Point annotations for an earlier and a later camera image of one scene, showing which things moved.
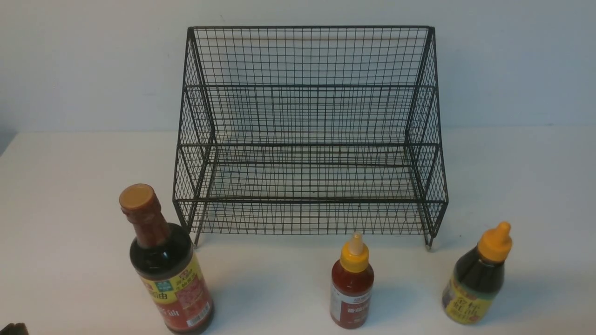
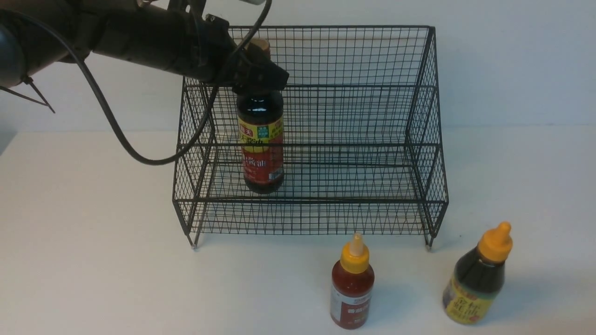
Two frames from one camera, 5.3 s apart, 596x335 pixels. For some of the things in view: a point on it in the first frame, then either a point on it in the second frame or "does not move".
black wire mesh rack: [305, 130] does not move
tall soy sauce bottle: [163, 257] → [260, 123]
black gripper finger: [19, 328] → [215, 56]
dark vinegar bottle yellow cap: [477, 278] does not move
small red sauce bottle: [352, 286] does not move
